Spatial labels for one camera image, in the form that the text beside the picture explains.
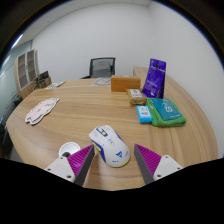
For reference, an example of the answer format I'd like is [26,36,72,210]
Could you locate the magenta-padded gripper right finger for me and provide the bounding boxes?
[133,143,184,185]

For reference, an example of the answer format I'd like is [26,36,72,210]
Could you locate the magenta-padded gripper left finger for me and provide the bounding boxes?
[44,143,96,187]

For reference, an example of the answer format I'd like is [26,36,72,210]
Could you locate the white computer mouse blue accents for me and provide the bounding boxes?
[88,124,132,168]

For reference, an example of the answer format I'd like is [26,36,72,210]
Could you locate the white round cap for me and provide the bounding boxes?
[58,141,81,159]

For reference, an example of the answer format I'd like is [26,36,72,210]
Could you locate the green folded cloth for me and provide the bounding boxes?
[145,97,187,128]

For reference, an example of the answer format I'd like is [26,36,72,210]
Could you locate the small light blue box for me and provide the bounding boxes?
[135,105,154,125]

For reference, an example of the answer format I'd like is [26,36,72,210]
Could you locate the teal flat box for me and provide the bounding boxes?
[149,97,183,121]

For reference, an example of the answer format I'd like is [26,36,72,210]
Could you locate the small brown labelled box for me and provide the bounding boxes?
[126,88,147,107]

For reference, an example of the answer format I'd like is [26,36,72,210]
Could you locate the brown cardboard box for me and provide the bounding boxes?
[110,75,142,93]

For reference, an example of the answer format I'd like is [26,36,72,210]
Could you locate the purple upright box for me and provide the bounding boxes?
[142,58,167,100]

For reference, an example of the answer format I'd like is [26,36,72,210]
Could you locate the black office chair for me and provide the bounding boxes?
[0,94,21,158]

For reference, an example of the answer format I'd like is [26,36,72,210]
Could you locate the brown printed box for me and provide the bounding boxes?
[40,76,53,89]

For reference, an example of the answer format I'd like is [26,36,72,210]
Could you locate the black printed box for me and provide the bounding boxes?
[37,70,50,81]

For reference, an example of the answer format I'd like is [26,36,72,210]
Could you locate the grey mesh office chair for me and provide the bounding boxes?
[80,57,117,80]

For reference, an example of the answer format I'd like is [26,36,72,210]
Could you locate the beige cabinet with mesh doors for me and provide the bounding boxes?
[13,49,40,99]

